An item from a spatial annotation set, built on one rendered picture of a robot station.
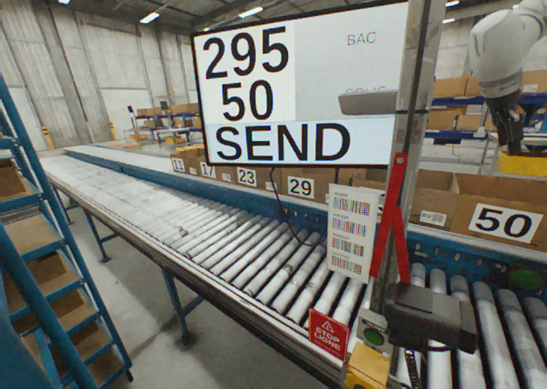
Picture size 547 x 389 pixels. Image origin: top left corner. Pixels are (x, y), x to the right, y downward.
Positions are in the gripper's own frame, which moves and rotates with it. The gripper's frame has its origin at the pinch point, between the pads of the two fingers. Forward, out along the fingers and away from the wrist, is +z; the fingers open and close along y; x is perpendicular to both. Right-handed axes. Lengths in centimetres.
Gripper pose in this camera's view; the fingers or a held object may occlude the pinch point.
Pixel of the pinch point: (508, 142)
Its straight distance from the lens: 107.7
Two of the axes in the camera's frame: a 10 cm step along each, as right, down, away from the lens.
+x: 7.7, -3.3, -5.5
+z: 6.0, 6.8, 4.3
